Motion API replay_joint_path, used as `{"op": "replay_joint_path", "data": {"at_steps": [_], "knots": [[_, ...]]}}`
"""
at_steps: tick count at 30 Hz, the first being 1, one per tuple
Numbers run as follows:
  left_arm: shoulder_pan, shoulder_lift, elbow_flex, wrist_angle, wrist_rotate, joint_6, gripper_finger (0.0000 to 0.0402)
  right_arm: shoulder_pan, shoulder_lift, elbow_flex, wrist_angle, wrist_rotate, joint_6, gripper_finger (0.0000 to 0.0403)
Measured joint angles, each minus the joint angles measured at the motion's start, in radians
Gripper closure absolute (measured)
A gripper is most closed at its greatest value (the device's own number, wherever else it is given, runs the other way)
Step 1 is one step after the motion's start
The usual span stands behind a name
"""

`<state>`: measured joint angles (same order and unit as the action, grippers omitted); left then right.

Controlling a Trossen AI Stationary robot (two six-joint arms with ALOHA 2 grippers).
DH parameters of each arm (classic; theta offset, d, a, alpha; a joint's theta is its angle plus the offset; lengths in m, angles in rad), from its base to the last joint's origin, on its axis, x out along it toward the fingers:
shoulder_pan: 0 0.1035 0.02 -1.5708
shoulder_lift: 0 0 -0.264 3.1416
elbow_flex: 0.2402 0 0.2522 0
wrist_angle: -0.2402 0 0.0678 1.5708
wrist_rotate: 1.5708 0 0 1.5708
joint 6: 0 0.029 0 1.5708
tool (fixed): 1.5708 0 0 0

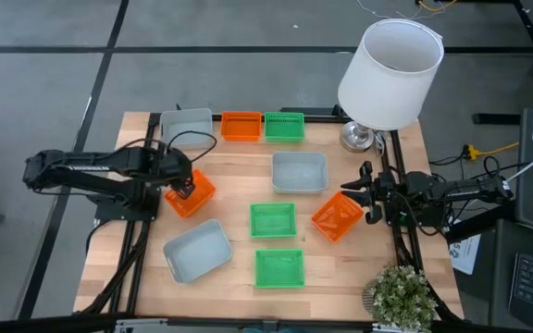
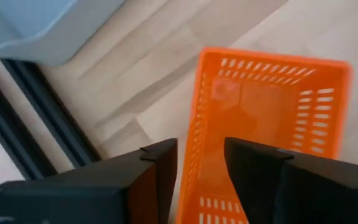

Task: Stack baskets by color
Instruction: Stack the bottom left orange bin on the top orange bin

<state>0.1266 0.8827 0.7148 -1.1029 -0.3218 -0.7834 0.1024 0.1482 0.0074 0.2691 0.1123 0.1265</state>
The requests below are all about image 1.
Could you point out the grey plastic bin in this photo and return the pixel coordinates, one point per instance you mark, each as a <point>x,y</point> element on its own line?
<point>198,250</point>
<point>186,127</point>
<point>300,172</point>

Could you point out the small potted green plant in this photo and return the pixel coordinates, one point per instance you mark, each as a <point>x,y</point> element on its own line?
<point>403,298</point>

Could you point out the silver lamp base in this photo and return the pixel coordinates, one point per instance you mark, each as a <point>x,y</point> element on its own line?
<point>355,138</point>

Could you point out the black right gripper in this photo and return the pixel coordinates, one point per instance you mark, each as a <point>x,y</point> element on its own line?
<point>383,192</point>

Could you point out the white printed paper sheet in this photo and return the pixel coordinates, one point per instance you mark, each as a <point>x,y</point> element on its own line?
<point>464,254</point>

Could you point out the black floor bar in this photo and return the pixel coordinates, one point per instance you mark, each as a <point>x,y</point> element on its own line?
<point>498,118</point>

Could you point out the orange slotted plastic basket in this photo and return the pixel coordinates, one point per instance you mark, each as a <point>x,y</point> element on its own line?
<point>241,126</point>
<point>336,218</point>
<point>202,192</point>

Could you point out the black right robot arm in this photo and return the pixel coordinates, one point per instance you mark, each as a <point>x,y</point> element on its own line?
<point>456,190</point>

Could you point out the black aluminium rig frame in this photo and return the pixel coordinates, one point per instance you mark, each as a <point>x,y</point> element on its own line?
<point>133,259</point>

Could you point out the white lamp shade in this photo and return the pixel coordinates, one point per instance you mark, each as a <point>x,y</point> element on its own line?
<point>387,88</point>

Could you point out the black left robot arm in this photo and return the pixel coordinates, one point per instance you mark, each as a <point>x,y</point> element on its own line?
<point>86,166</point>

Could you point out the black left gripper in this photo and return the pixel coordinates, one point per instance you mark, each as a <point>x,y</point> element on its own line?
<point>181,167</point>

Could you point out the green slotted plastic basket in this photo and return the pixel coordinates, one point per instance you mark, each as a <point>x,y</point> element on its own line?
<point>273,220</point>
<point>284,127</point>
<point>279,268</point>

